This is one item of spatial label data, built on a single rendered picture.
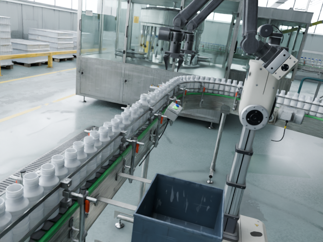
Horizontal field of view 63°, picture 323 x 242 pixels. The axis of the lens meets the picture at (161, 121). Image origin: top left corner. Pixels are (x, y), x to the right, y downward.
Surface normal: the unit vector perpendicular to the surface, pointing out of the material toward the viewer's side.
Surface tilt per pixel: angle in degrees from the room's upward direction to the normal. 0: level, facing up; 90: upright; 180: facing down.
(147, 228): 90
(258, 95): 101
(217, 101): 89
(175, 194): 90
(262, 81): 90
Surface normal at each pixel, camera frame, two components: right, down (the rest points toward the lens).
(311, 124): -0.53, 0.21
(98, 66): -0.25, 0.29
